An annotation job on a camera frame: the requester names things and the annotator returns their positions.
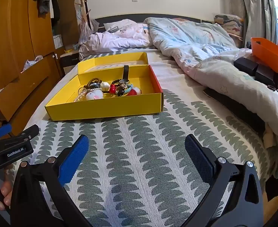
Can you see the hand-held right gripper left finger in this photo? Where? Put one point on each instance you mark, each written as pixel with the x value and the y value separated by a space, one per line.
pixel 74 160

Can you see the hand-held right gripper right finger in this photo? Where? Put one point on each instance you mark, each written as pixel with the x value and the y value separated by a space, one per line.
pixel 199 160

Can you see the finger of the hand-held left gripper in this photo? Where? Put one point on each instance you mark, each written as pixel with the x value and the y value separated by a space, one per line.
pixel 25 132
pixel 3 129

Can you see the yellow cardboard box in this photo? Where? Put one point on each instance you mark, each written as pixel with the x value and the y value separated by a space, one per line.
pixel 105 110

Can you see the white plush rabbit toy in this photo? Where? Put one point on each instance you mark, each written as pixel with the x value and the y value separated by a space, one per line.
pixel 91 95

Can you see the red bead charm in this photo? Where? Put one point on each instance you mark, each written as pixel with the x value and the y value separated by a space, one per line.
pixel 113 89

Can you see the person's left hand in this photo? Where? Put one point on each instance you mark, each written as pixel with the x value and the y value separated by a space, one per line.
pixel 7 194

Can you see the white crumpled plastic bag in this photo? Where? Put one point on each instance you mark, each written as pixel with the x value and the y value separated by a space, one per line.
pixel 31 63

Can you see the wooden wardrobe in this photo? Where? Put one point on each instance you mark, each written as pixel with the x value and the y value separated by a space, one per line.
pixel 16 52

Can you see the white garlic shaped pendant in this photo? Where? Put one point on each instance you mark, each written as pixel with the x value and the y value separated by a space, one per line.
pixel 105 86

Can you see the dark nightstand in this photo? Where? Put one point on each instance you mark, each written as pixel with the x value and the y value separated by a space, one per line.
pixel 69 61

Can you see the red and white plush charm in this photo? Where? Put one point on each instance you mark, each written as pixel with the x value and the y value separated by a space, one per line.
pixel 135 91

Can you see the black box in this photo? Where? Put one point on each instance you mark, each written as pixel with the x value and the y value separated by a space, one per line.
pixel 245 65

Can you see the light blue printed duvet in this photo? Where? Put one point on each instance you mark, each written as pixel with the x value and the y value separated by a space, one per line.
pixel 200 52

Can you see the clear plastic bag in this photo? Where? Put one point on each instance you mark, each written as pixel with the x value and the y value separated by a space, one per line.
pixel 87 33

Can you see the white pink quilt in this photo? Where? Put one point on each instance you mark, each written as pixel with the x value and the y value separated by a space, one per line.
pixel 110 41

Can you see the orange plastic basket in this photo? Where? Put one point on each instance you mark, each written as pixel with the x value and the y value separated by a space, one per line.
pixel 269 54

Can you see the black hanging garment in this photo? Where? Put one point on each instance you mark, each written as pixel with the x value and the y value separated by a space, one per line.
pixel 55 7

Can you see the wooden coat rack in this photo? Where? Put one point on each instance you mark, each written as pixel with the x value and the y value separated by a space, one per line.
pixel 78 7

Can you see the black belt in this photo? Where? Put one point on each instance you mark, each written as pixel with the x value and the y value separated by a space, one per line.
pixel 88 9

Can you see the patterned pillow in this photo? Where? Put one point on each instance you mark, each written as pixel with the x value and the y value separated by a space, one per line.
pixel 229 23

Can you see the white pillow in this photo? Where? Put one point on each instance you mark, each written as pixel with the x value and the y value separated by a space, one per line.
pixel 127 23

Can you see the dark bed headboard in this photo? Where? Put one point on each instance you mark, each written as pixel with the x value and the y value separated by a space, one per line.
pixel 153 16

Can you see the grey curtain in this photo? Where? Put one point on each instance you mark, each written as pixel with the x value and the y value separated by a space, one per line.
pixel 252 9

